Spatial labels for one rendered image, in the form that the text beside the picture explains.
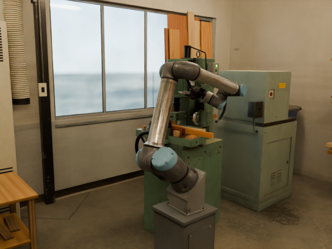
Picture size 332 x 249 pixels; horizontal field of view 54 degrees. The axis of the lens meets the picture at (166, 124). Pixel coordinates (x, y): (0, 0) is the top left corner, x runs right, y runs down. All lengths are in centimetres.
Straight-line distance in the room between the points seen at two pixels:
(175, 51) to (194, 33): 48
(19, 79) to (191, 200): 198
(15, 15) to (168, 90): 170
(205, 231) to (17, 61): 219
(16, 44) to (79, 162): 142
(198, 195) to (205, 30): 309
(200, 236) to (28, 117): 214
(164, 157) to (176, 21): 279
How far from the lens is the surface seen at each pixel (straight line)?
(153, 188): 287
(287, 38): 484
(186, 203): 206
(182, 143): 255
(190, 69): 210
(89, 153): 388
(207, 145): 281
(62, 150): 372
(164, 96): 213
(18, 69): 328
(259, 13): 512
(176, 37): 436
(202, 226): 216
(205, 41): 475
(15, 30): 328
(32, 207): 262
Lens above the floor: 146
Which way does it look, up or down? 10 degrees down
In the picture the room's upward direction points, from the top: 1 degrees clockwise
